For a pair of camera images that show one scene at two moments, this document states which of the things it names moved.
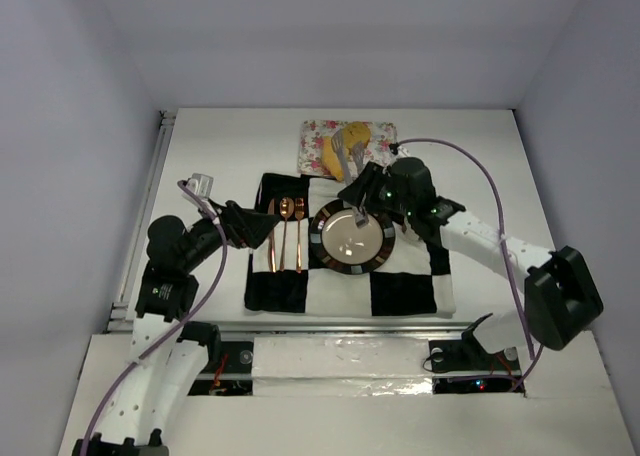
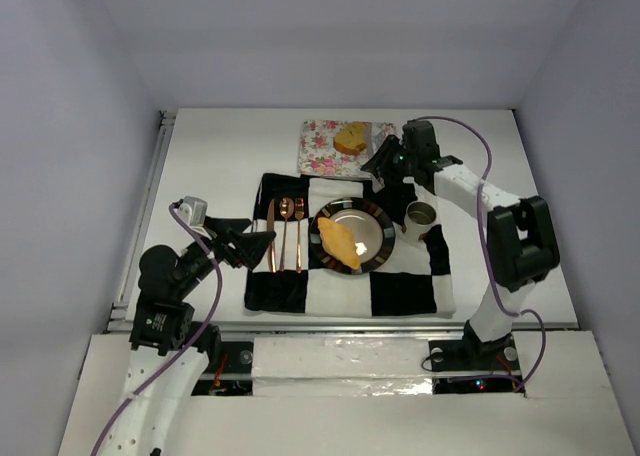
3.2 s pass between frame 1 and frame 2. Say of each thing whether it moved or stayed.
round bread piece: stayed
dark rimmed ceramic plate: stayed
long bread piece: moved
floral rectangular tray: stayed
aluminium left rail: stayed
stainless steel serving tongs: moved
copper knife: stayed
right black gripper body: moved
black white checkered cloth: stayed
